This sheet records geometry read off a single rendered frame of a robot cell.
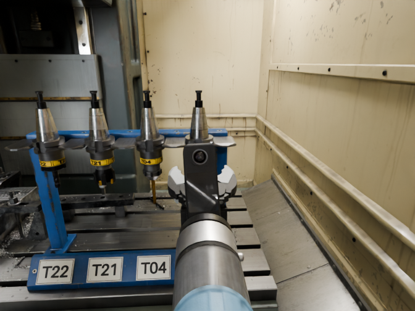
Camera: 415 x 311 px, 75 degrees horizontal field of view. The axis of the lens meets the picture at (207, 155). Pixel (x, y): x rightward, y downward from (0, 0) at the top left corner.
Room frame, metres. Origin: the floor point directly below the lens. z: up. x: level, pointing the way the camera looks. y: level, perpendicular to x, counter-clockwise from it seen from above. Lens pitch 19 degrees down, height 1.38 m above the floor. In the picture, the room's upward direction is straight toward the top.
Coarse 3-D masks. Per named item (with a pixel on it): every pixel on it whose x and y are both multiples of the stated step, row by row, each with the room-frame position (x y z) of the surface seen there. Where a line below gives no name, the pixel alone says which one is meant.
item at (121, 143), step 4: (116, 140) 0.60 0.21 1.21; (120, 140) 0.59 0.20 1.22; (124, 140) 0.59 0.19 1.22; (128, 140) 0.59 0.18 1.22; (132, 140) 0.59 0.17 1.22; (112, 144) 0.56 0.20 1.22; (116, 144) 0.56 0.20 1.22; (120, 144) 0.56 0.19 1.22; (124, 144) 0.56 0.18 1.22; (128, 144) 0.56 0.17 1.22; (132, 144) 0.56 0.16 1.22; (136, 144) 0.57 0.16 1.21; (112, 148) 0.56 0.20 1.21; (116, 148) 0.55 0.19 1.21; (120, 148) 0.55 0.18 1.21; (124, 148) 0.55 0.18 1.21; (128, 148) 0.55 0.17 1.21
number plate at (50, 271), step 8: (40, 264) 0.50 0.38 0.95; (48, 264) 0.50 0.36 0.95; (56, 264) 0.50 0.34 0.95; (64, 264) 0.50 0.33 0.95; (72, 264) 0.50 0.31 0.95; (40, 272) 0.49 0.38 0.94; (48, 272) 0.49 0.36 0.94; (56, 272) 0.49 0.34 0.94; (64, 272) 0.49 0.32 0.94; (72, 272) 0.49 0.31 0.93; (40, 280) 0.48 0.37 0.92; (48, 280) 0.48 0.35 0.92; (56, 280) 0.48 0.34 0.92; (64, 280) 0.48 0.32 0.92
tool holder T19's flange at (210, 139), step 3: (189, 135) 0.60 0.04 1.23; (210, 135) 0.60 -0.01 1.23; (186, 138) 0.58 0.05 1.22; (189, 138) 0.58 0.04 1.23; (207, 138) 0.58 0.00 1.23; (210, 138) 0.58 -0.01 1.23; (186, 141) 0.58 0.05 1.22; (189, 141) 0.57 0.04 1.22; (192, 141) 0.56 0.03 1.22; (195, 141) 0.57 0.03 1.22; (198, 141) 0.57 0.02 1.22; (201, 141) 0.57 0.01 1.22; (204, 141) 0.56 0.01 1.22; (207, 141) 0.56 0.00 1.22; (210, 141) 0.57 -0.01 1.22
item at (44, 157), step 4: (60, 152) 0.56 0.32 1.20; (40, 156) 0.55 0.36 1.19; (44, 156) 0.55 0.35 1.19; (48, 156) 0.55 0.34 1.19; (52, 156) 0.55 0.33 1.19; (56, 156) 0.56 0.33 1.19; (60, 156) 0.56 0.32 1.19; (64, 156) 0.58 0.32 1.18; (40, 160) 0.55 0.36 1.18; (44, 160) 0.55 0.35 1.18; (48, 160) 0.55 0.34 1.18; (52, 160) 0.55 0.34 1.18
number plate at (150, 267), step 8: (144, 256) 0.52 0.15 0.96; (152, 256) 0.52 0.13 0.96; (160, 256) 0.52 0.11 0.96; (168, 256) 0.52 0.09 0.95; (136, 264) 0.51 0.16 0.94; (144, 264) 0.51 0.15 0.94; (152, 264) 0.51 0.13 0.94; (160, 264) 0.51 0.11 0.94; (168, 264) 0.51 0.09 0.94; (136, 272) 0.50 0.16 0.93; (144, 272) 0.50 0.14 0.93; (152, 272) 0.50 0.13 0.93; (160, 272) 0.50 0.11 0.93; (168, 272) 0.50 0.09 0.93; (136, 280) 0.49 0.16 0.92
